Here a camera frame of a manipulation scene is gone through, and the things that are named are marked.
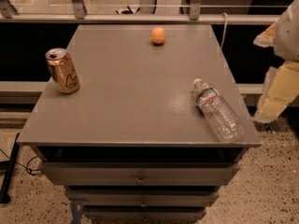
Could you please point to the grey drawer cabinet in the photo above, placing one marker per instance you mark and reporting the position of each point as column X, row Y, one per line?
column 131, row 143

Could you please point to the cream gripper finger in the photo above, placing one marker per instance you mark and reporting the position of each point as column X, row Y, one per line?
column 266, row 38
column 280, row 88

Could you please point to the orange ball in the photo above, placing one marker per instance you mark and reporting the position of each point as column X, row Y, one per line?
column 157, row 35

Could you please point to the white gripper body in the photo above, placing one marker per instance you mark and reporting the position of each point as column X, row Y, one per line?
column 288, row 34

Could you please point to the clear plastic water bottle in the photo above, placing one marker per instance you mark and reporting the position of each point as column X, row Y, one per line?
column 222, row 119

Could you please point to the grey metal railing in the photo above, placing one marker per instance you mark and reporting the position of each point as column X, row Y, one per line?
column 132, row 11

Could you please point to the orange soda can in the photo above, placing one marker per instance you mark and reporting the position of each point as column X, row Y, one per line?
column 62, row 70

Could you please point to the black metal stand leg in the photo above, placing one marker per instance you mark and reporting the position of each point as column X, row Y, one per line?
column 8, row 168

